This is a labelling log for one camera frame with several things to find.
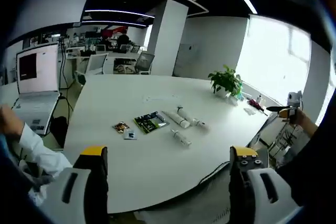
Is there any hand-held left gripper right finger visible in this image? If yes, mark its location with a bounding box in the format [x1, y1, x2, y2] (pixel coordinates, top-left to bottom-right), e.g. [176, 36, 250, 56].
[228, 144, 303, 224]

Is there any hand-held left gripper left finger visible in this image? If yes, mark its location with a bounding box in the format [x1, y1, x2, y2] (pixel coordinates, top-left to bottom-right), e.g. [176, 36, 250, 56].
[44, 144, 110, 224]

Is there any small white blue skincare sachet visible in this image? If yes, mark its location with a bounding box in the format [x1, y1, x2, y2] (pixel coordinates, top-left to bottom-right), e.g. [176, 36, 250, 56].
[123, 130, 138, 141]

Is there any gold skincare sachet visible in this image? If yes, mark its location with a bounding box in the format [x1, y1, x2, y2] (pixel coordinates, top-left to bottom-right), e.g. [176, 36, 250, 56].
[112, 121, 131, 134]

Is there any small white skincare bottle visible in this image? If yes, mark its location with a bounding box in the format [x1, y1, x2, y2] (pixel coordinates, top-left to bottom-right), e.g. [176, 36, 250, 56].
[191, 118, 211, 132]

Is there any slim white skincare bottle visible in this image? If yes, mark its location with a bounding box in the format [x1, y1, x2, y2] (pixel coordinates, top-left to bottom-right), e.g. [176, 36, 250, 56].
[170, 129, 192, 150]

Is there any green black skincare sachet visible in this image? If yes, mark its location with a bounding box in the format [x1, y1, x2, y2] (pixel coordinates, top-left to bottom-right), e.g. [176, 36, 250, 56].
[133, 111, 169, 135]

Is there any white skincare bottle clear cap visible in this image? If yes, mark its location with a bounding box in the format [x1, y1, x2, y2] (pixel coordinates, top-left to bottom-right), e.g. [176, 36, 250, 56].
[176, 105, 194, 123]

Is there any white skincare tube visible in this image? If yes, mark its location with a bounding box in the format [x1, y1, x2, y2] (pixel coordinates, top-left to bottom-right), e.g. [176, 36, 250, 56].
[161, 110, 191, 130]

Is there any teal spray bottle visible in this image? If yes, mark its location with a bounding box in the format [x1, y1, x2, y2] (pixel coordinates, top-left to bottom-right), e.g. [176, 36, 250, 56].
[235, 82, 244, 101]

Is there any person's right hand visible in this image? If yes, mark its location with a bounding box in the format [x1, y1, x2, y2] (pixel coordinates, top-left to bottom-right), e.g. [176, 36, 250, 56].
[295, 110, 308, 129]

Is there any dark red tool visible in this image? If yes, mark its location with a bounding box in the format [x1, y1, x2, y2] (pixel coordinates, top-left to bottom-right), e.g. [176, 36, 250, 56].
[248, 99, 269, 116]

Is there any white window blind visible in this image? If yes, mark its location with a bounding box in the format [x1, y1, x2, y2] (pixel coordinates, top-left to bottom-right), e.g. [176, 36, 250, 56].
[236, 14, 313, 109]

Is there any person's black clothing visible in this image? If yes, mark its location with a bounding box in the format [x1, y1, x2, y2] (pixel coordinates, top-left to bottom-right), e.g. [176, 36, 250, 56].
[275, 119, 336, 209]

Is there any potted green plant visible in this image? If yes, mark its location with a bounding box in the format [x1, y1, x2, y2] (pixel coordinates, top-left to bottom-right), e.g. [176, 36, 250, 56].
[208, 64, 244, 99]

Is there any dark bag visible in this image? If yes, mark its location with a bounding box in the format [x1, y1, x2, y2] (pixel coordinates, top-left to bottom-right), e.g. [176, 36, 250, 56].
[49, 115, 70, 148]

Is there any white cabinet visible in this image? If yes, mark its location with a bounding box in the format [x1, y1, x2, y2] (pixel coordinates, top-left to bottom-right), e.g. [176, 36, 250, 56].
[173, 42, 200, 77]

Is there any open white laptop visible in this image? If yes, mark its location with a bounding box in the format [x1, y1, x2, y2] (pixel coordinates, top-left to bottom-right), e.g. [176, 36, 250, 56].
[12, 42, 60, 136]

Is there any white office chair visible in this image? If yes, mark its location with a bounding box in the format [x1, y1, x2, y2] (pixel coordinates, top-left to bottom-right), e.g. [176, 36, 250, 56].
[85, 52, 110, 76]

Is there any metal wire rack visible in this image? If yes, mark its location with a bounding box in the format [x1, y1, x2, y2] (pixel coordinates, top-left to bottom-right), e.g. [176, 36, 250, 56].
[269, 123, 297, 162]

